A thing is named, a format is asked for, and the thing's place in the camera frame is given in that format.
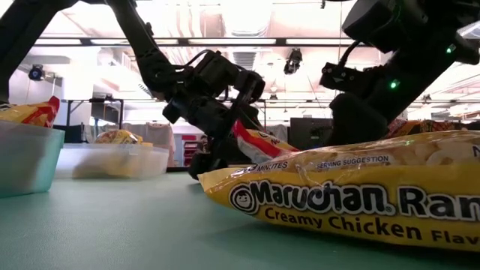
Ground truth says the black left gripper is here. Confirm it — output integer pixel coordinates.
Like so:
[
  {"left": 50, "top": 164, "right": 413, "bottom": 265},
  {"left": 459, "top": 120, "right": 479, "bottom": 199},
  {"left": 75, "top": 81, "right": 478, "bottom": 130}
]
[{"left": 162, "top": 70, "right": 266, "bottom": 182}]

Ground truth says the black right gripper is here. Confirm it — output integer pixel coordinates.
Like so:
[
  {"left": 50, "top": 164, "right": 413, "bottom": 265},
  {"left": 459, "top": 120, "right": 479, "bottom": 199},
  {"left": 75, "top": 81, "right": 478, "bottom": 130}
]
[{"left": 325, "top": 55, "right": 462, "bottom": 148}]

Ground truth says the red beef ramen pack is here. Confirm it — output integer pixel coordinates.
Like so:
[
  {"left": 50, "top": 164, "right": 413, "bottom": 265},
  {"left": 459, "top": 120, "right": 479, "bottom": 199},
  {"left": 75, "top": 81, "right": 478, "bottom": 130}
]
[
  {"left": 0, "top": 95, "right": 62, "bottom": 129},
  {"left": 231, "top": 118, "right": 300, "bottom": 165}
]

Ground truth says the yellow creamy chicken ramen pack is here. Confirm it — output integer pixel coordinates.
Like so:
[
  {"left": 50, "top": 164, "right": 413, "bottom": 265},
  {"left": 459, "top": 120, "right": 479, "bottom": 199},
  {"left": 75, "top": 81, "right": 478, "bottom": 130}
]
[
  {"left": 93, "top": 128, "right": 154, "bottom": 148},
  {"left": 197, "top": 130, "right": 480, "bottom": 254}
]

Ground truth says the red shelf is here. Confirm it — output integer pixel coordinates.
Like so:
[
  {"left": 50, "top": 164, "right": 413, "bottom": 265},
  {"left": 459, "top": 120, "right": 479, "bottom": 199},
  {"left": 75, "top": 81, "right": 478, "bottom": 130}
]
[{"left": 181, "top": 133, "right": 200, "bottom": 168}]

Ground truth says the black monitor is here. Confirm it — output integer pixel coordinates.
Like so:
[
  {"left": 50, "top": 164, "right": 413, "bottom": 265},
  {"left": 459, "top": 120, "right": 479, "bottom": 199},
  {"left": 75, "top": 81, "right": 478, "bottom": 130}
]
[{"left": 289, "top": 117, "right": 336, "bottom": 151}]

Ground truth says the gray cover cloth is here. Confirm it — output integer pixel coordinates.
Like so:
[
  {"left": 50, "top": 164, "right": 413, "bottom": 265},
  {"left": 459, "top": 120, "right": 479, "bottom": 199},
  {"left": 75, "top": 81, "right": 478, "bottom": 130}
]
[{"left": 123, "top": 122, "right": 174, "bottom": 168}]

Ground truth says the clear plastic bin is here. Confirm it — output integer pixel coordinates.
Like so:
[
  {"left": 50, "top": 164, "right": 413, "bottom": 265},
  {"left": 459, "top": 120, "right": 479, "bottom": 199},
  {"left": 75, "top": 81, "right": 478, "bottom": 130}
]
[{"left": 55, "top": 142, "right": 170, "bottom": 180}]

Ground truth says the black overhead crossbar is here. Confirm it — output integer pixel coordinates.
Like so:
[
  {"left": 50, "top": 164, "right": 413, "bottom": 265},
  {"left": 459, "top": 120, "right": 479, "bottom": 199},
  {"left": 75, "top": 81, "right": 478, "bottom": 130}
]
[{"left": 33, "top": 36, "right": 359, "bottom": 48}]

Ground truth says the green plastic bin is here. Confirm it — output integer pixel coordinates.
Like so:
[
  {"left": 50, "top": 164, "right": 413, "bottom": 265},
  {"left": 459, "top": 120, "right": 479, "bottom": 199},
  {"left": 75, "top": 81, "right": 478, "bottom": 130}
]
[{"left": 0, "top": 119, "right": 66, "bottom": 199}]

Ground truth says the black round ceiling light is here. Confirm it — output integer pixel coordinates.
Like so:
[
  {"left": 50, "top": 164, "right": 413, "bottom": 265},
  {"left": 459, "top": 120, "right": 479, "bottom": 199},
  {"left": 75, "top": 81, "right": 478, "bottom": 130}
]
[{"left": 28, "top": 64, "right": 46, "bottom": 82}]

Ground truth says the black table frame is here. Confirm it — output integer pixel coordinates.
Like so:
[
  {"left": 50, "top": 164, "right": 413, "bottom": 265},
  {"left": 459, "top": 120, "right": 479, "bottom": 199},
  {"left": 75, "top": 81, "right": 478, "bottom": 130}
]
[{"left": 166, "top": 166, "right": 200, "bottom": 174}]

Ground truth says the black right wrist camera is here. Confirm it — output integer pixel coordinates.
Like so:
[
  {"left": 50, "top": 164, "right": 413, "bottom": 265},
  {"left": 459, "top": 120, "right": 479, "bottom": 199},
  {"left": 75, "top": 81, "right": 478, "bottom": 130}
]
[{"left": 319, "top": 61, "right": 376, "bottom": 95}]

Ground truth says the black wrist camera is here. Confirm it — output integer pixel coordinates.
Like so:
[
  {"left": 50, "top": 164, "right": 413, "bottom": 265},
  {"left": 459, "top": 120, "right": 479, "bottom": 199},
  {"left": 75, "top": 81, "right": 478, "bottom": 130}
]
[
  {"left": 190, "top": 49, "right": 243, "bottom": 97},
  {"left": 319, "top": 61, "right": 376, "bottom": 95}
]

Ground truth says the black right camera cable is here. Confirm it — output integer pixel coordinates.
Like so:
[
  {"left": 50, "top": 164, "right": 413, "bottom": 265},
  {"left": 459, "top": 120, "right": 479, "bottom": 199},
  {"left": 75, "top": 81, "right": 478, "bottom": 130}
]
[{"left": 337, "top": 39, "right": 363, "bottom": 69}]

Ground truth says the black hanging camera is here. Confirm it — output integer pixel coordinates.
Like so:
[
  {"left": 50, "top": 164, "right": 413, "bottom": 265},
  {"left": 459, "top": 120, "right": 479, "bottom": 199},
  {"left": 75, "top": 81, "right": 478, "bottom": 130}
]
[{"left": 283, "top": 47, "right": 304, "bottom": 76}]

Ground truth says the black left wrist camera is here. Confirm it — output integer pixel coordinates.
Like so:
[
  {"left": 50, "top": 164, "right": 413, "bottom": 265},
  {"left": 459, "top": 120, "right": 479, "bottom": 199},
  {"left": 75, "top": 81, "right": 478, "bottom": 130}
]
[{"left": 190, "top": 49, "right": 243, "bottom": 97}]

